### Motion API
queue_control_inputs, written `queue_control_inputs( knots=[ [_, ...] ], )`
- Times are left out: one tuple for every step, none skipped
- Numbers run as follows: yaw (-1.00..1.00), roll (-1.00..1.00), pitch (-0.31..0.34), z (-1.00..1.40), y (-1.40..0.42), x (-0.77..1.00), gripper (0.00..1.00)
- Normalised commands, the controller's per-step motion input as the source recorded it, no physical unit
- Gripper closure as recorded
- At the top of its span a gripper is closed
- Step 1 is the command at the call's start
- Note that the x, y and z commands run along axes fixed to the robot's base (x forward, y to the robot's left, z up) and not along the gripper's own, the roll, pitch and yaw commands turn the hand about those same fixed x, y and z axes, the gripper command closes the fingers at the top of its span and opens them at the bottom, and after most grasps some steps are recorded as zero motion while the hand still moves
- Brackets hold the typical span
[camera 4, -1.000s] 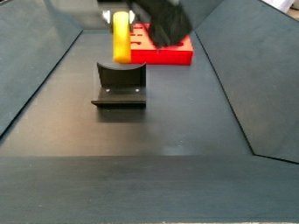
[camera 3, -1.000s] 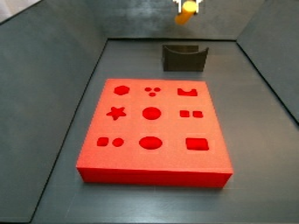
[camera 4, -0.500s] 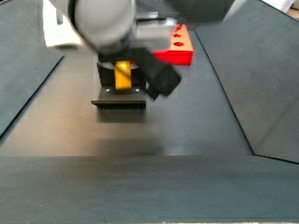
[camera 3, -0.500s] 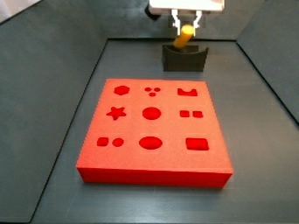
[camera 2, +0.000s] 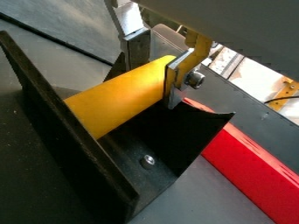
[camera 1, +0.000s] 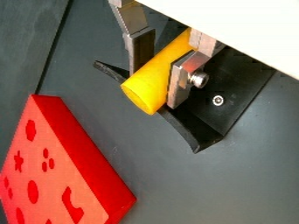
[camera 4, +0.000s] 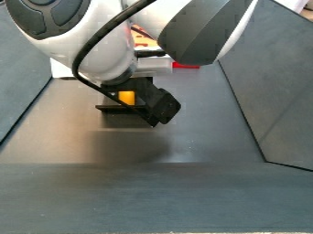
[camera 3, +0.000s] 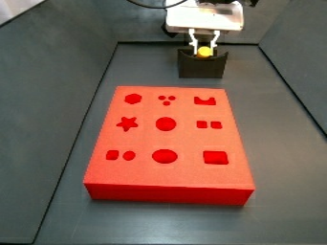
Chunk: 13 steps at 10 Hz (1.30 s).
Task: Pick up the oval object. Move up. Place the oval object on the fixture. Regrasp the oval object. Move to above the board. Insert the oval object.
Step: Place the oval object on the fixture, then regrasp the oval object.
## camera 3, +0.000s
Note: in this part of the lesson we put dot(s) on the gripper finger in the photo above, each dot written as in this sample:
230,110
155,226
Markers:
194,40
214,41

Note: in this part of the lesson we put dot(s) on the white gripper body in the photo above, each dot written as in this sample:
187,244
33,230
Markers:
205,16

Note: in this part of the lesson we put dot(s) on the yellow oval cylinder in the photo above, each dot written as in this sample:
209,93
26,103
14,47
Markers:
203,52

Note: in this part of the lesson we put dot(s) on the dark grey cradle fixture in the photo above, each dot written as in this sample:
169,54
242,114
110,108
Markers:
201,67

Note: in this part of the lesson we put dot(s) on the red foam shape board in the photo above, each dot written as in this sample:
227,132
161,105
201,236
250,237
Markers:
170,148

